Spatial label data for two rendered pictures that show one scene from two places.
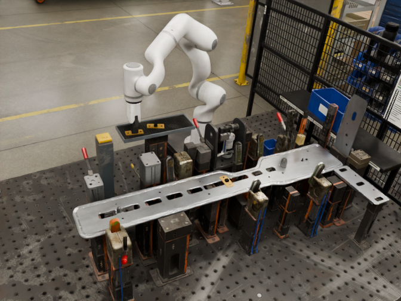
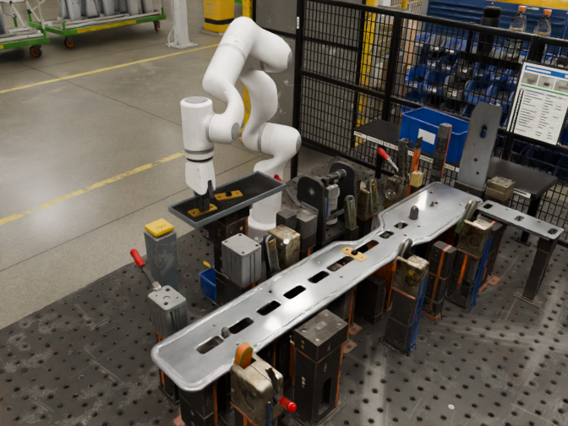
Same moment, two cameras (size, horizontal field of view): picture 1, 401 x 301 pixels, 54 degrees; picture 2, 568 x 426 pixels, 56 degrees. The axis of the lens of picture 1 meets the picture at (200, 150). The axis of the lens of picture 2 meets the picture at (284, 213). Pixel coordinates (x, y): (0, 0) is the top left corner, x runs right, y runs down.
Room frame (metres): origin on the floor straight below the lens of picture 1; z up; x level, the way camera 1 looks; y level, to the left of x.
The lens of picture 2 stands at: (0.18, 0.45, 1.96)
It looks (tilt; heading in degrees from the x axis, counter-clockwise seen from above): 30 degrees down; 345
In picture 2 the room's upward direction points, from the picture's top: 2 degrees clockwise
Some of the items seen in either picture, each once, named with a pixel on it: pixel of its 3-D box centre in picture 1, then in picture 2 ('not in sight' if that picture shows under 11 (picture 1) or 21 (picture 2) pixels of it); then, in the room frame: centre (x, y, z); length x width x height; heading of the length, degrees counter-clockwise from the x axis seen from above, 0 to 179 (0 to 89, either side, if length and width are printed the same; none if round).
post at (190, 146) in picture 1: (187, 175); (284, 262); (1.60, 0.05, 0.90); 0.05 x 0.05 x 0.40; 31
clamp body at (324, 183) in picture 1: (313, 206); (467, 264); (1.49, -0.60, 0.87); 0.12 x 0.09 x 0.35; 31
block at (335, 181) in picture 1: (329, 202); (478, 254); (1.58, -0.70, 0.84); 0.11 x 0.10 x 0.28; 31
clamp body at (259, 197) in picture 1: (252, 221); (405, 303); (1.34, -0.28, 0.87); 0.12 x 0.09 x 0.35; 31
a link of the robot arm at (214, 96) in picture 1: (209, 103); (276, 154); (2.04, -0.02, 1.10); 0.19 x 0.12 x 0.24; 57
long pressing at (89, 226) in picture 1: (223, 184); (352, 259); (1.45, -0.13, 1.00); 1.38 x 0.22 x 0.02; 121
